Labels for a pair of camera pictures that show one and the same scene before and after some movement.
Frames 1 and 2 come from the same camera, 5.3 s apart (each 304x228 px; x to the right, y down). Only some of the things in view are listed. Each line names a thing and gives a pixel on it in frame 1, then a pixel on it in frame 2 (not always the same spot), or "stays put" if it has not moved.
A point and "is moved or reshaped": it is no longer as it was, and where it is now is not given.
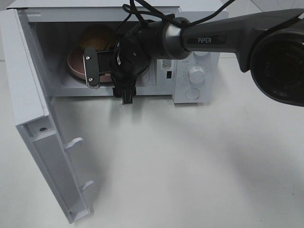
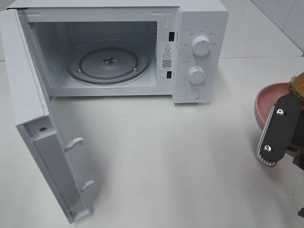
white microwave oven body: [90, 47] stays put
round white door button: [192, 94] stays put
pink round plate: [77, 65] → [265, 100]
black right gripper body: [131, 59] → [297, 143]
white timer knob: [196, 75] stays put
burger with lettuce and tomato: [100, 37] is moved or reshaped
